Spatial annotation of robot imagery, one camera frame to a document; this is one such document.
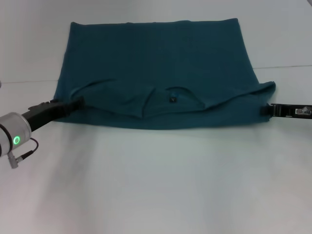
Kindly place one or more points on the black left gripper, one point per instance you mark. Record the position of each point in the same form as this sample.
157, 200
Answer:
44, 114

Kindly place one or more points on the teal t-shirt with FREE print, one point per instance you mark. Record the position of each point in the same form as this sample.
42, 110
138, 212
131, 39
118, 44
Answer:
161, 73

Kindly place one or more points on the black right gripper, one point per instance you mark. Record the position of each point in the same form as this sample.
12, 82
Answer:
297, 112

